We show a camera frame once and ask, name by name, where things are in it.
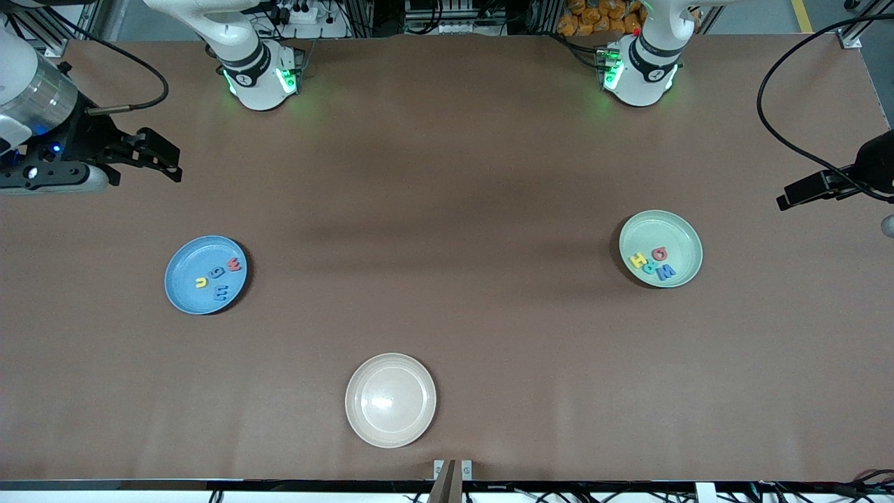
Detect black electronics rack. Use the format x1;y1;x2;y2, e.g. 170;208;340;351
405;0;507;36

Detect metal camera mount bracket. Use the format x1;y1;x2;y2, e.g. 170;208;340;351
433;459;474;503

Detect orange packets pile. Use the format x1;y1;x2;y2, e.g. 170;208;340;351
557;0;643;37

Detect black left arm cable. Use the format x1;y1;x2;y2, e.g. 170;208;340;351
757;14;894;205

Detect white power strip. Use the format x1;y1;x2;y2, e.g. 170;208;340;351
269;0;350;39

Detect green plate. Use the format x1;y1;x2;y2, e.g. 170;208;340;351
619;210;703;289

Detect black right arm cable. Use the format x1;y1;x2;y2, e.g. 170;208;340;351
42;7;170;115

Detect aluminium frame beam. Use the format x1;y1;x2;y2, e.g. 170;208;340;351
838;0;894;50
10;0;105;58

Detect beige plate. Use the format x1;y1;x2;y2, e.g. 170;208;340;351
345;353;437;449

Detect blue plate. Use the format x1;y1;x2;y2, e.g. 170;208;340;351
164;235;249;315

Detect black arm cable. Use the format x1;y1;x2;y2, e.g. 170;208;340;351
42;7;170;115
757;14;894;205

